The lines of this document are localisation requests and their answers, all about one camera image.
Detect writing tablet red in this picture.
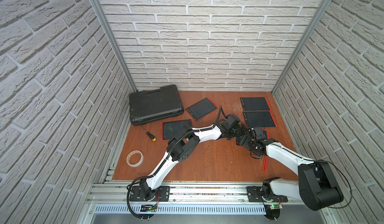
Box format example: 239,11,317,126
186,98,218,121
161,119,192,141

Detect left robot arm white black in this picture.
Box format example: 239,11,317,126
139,114,250,201

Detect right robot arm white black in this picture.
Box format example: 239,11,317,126
235,126,344,211

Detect black screwdriver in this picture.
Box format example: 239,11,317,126
141,127,157,142

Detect black plastic tool case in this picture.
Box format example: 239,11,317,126
129,85,184,126

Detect white tape roll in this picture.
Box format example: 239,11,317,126
126,150,144,168

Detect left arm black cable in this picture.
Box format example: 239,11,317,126
125,105,224,220

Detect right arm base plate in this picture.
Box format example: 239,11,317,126
247,185,288,203

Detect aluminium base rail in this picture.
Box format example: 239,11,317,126
76,180,343,224

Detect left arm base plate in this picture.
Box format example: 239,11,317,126
129,186,170,202

